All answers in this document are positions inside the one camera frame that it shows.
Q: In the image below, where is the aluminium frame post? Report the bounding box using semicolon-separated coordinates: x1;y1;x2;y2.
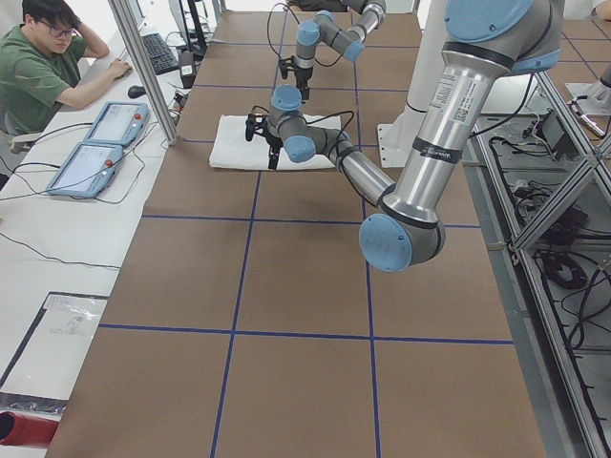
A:
108;0;179;146

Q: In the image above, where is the black keyboard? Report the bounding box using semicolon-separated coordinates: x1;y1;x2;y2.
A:
140;33;179;75

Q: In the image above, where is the white long-sleeve printed shirt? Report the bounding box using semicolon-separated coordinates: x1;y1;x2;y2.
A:
209;114;341;171

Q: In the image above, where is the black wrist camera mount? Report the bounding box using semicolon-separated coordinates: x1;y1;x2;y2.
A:
278;55;298;79
244;113;267;142

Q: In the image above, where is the aluminium frame rack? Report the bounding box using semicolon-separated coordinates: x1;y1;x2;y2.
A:
465;62;610;457

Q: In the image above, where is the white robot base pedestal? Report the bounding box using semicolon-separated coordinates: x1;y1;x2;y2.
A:
378;0;447;168

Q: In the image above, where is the upper blue teach pendant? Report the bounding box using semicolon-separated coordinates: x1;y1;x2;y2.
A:
85;101;150;147

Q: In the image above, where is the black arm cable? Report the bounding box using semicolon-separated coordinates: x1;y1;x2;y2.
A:
250;104;359;161
265;2;345;68

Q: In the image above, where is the black computer mouse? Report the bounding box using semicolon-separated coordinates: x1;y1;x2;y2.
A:
127;85;146;99

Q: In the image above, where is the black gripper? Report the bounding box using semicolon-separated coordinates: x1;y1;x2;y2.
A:
263;131;284;170
294;67;313;100

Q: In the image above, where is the lower blue teach pendant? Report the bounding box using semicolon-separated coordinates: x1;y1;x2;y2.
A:
45;142;123;198

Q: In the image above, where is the person in green shirt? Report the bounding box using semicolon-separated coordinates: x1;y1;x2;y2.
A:
1;1;132;135

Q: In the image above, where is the clear plastic document sleeve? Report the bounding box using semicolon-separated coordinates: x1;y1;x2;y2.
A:
1;291;109;415

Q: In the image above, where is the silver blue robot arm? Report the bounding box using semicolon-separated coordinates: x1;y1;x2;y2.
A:
279;1;387;101
263;1;564;272

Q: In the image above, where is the blue teach pendant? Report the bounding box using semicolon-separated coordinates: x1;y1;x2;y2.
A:
45;142;123;198
85;101;150;147

